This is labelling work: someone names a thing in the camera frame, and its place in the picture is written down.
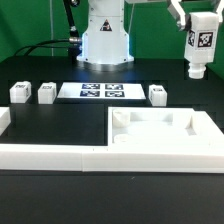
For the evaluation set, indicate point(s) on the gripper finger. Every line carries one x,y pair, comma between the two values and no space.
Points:
219,8

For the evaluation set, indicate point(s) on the white U-shaped fence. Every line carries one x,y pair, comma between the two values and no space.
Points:
174,157

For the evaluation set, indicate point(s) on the white marker sheet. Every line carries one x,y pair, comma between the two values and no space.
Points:
75,90

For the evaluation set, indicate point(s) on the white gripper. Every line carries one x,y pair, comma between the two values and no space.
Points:
174,7

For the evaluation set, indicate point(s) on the white square tabletop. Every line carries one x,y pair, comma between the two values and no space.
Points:
160,126

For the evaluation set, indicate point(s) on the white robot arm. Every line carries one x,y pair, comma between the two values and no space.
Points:
105,43

